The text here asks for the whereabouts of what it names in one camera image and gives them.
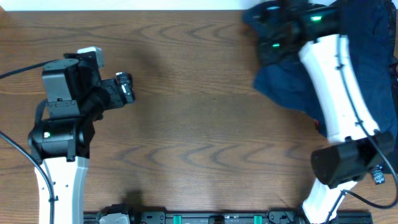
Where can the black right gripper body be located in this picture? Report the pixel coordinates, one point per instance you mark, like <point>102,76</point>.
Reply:
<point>269,50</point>

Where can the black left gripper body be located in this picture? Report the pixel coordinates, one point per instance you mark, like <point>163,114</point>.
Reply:
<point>109,95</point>

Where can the navy blue shorts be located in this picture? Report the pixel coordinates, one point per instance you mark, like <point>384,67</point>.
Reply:
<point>371,29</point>

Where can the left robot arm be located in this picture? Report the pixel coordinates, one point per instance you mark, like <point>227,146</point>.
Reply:
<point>77,96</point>

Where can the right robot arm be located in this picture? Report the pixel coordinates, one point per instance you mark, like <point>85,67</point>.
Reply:
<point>314,36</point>

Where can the black garment with labels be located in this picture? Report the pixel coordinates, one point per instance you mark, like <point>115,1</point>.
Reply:
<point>387,117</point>

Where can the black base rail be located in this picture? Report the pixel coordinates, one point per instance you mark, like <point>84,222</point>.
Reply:
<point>124,214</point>

